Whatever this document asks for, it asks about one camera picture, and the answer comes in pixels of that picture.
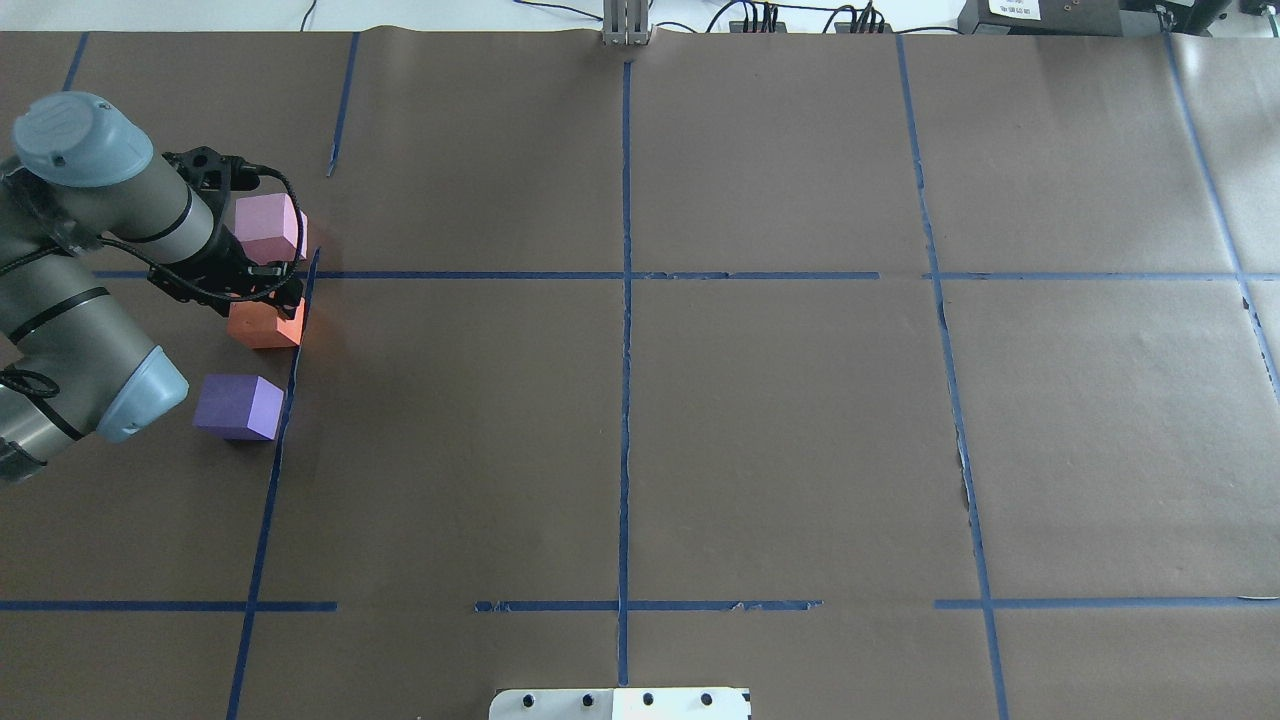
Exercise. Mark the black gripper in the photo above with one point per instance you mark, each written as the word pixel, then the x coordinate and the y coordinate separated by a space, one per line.
pixel 226 266

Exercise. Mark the orange foam block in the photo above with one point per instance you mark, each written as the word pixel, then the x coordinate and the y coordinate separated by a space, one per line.
pixel 261 326

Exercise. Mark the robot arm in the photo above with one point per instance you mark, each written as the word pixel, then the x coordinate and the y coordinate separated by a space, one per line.
pixel 83 177

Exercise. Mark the pink foam block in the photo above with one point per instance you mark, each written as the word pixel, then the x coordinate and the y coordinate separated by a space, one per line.
pixel 266 228

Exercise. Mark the purple foam block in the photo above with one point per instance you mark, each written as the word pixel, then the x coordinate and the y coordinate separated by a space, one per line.
pixel 239 407

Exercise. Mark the black computer box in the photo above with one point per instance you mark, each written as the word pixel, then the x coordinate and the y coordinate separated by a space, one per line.
pixel 1056 18

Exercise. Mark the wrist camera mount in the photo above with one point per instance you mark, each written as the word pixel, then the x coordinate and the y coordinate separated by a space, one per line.
pixel 208 171

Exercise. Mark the aluminium frame post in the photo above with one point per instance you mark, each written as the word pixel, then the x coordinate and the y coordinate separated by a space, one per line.
pixel 626 23

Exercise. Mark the white camera stand pillar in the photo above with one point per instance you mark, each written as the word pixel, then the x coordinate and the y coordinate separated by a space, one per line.
pixel 698 702

